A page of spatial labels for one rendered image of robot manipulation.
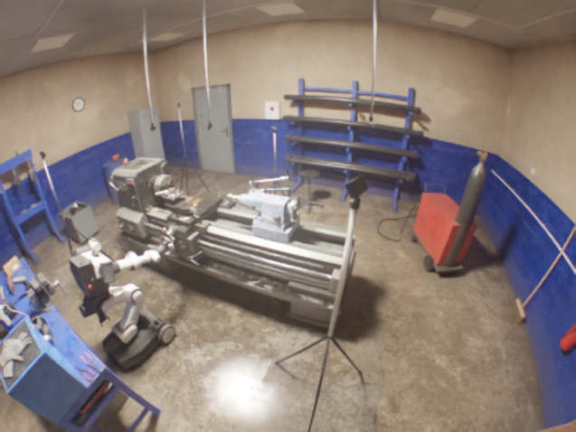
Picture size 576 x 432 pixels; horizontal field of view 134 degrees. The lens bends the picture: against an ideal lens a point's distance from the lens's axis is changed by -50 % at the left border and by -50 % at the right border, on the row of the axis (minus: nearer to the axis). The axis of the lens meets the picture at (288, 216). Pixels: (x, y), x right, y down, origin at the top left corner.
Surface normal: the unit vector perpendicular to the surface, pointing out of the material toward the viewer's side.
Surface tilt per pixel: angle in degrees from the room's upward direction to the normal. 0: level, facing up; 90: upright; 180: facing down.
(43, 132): 90
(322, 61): 90
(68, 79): 90
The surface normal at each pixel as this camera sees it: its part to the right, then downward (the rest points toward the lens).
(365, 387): 0.00, -0.86
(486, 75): -0.36, 0.48
